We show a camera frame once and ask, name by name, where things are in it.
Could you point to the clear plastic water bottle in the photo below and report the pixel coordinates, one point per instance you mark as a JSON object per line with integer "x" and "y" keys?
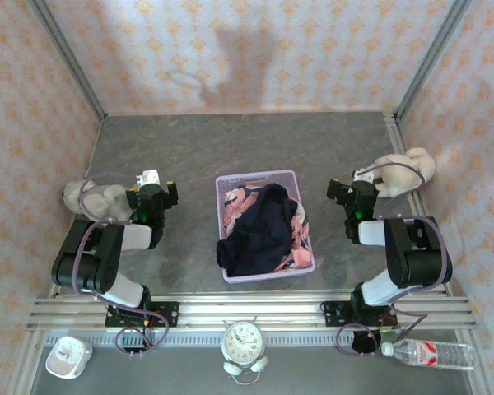
{"x": 428, "y": 354}

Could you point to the grey plush toy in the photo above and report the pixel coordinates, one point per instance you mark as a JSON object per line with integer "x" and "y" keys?
{"x": 103, "y": 201}

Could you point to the white twin bell alarm clock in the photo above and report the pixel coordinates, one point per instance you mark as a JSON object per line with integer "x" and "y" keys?
{"x": 243, "y": 341}

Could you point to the aluminium frame post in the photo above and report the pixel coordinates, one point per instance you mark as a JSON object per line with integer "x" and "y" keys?
{"x": 24, "y": 370}
{"x": 70, "y": 61}
{"x": 483, "y": 378}
{"x": 432, "y": 61}

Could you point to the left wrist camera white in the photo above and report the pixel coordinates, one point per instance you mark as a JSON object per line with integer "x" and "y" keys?
{"x": 148, "y": 177}

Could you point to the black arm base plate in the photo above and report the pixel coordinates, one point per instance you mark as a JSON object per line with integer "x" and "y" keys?
{"x": 329, "y": 312}
{"x": 171, "y": 312}

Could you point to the small white square clock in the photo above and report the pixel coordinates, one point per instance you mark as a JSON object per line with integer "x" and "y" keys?
{"x": 68, "y": 358}

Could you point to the pink shark print shorts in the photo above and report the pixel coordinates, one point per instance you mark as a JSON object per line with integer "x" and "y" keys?
{"x": 234, "y": 205}

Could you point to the navy blue t-shirt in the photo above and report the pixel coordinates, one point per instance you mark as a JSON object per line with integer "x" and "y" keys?
{"x": 259, "y": 230}

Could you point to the aluminium cross rail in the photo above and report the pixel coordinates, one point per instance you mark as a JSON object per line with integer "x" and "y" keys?
{"x": 251, "y": 308}

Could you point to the lilac plastic laundry basket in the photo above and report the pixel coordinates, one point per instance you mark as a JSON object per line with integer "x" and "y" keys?
{"x": 257, "y": 177}

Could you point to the cream white plush toy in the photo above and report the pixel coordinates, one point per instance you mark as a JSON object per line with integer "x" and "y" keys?
{"x": 403, "y": 168}

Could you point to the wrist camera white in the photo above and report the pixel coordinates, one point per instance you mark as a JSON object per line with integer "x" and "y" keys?
{"x": 364, "y": 176}
{"x": 148, "y": 177}

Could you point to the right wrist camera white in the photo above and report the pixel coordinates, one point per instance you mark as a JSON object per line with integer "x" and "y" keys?
{"x": 364, "y": 176}

